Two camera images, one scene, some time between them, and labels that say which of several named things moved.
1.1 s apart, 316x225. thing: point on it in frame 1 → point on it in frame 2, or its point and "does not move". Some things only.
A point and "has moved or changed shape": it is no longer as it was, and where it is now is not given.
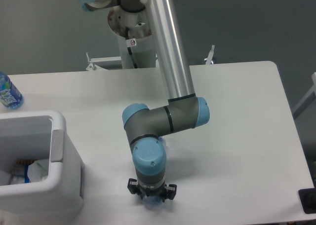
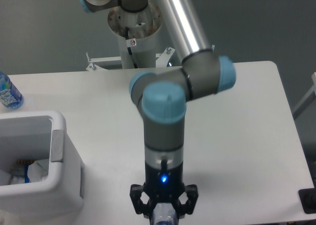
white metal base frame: x=96 y=62 does not move
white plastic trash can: x=36 y=135 does not move
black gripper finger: x=133 y=188 → x=136 y=191
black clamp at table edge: x=307 y=198 does not move
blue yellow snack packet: x=20 y=171 does not move
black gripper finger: x=171 y=194 → x=192 y=192
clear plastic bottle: x=152 y=203 has moved or changed shape
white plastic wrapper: x=38 y=171 does not move
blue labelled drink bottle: x=10 y=96 does not move
